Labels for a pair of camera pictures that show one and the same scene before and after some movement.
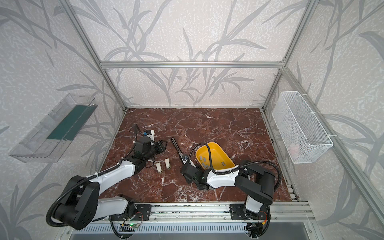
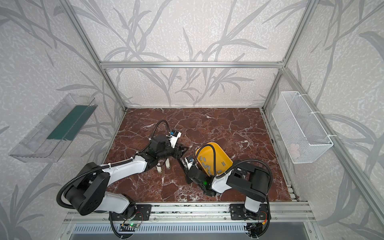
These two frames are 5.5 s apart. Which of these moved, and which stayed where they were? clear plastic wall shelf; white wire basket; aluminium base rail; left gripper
Moved: left gripper
Stayed: white wire basket; aluminium base rail; clear plastic wall shelf
